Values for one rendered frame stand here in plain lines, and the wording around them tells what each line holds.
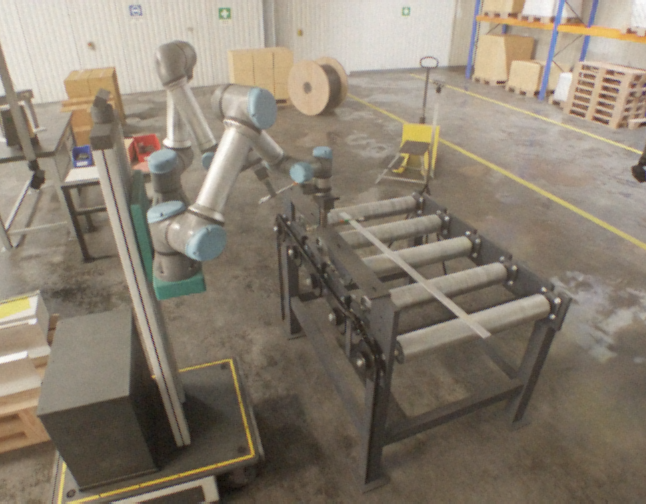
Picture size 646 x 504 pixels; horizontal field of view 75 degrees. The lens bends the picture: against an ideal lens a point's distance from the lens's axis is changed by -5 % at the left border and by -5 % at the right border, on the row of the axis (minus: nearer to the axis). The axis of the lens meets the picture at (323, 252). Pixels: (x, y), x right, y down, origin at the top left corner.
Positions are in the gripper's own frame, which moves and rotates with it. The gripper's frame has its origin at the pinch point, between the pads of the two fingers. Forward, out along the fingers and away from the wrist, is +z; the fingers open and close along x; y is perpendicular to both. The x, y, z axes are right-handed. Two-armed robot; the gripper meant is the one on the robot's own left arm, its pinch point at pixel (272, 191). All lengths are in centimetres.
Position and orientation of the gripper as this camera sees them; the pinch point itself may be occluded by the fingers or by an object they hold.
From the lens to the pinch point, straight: 195.1
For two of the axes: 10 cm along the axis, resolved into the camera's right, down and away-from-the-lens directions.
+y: 8.9, -4.6, -0.1
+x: -2.0, -4.0, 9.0
